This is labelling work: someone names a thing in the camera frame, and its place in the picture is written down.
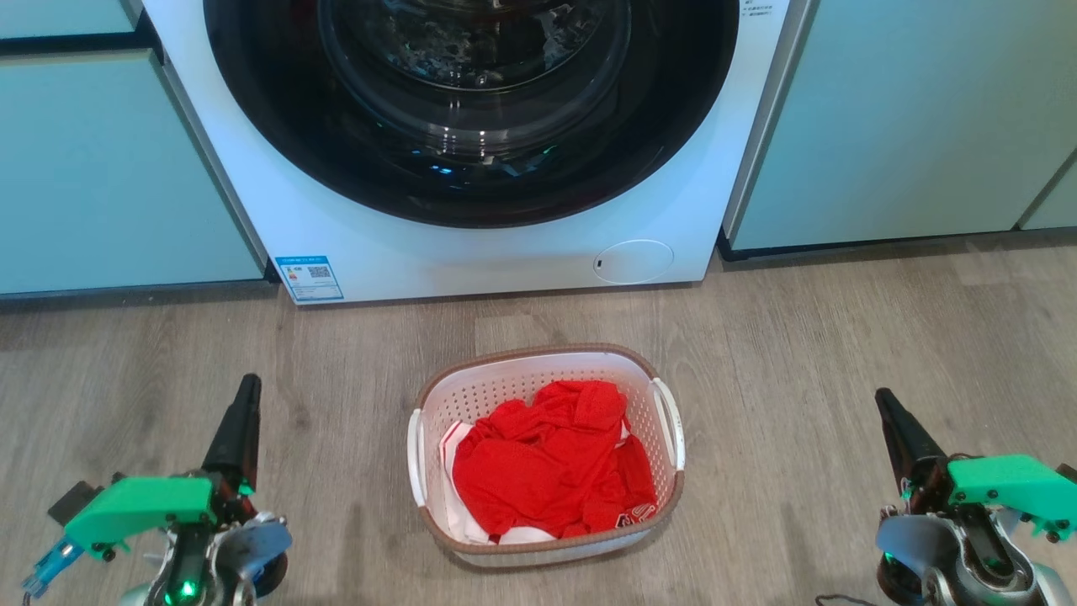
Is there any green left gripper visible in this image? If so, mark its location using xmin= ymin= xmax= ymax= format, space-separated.
xmin=64 ymin=375 xmax=263 ymax=563

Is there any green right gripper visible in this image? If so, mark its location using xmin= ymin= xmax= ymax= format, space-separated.
xmin=874 ymin=387 xmax=1077 ymax=544

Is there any white perforated laundry basket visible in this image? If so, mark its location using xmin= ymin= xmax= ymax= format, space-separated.
xmin=407 ymin=343 xmax=687 ymax=568

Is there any blue energy label sticker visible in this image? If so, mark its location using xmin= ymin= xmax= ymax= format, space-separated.
xmin=274 ymin=256 xmax=345 ymax=304

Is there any pale green narrow cabinet door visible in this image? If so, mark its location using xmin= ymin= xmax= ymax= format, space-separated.
xmin=1016 ymin=158 xmax=1077 ymax=232

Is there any red mesh jersey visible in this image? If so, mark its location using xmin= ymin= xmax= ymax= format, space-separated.
xmin=452 ymin=380 xmax=658 ymax=540

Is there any pale green wide cabinet door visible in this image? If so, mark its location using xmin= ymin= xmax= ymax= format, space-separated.
xmin=725 ymin=0 xmax=1077 ymax=251

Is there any white front-load washing machine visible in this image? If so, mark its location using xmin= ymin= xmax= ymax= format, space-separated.
xmin=141 ymin=0 xmax=796 ymax=306

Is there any round white filter cover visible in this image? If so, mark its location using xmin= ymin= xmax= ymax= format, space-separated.
xmin=592 ymin=240 xmax=676 ymax=285

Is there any round black glass washer door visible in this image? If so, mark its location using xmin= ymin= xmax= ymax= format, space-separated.
xmin=203 ymin=0 xmax=741 ymax=229

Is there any pale green cabinet drawer front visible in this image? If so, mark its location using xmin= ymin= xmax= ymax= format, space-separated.
xmin=0 ymin=0 xmax=142 ymax=40

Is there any small black camera box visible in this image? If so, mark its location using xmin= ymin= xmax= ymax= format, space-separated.
xmin=47 ymin=479 xmax=105 ymax=528

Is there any blue cable connector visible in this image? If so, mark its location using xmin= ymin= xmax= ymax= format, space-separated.
xmin=20 ymin=537 xmax=87 ymax=599

